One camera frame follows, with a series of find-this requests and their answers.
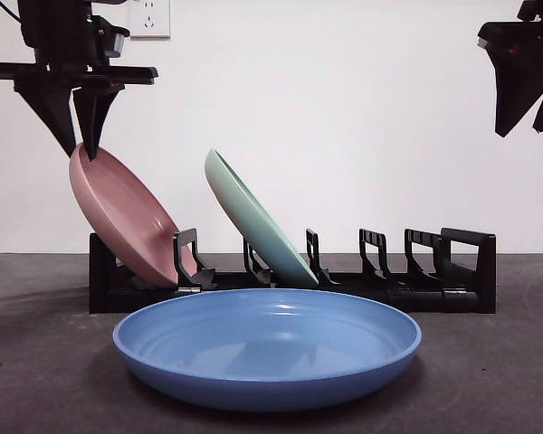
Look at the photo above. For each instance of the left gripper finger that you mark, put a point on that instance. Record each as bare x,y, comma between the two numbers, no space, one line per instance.
92,117
50,108

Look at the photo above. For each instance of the pink plate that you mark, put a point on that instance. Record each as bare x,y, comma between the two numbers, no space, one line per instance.
117,217

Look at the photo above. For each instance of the green plate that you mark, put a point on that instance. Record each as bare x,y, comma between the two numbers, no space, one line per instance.
253,221

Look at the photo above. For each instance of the blue plate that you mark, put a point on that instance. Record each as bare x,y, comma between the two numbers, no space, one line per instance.
262,361

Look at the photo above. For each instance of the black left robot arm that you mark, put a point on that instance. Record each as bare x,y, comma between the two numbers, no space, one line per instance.
54,22

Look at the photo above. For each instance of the black plate rack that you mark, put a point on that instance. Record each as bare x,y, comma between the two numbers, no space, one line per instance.
434,298

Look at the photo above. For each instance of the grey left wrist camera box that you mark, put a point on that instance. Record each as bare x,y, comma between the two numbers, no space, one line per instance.
115,40

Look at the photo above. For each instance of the white wall socket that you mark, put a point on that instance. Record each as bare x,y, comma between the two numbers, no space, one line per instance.
151,22

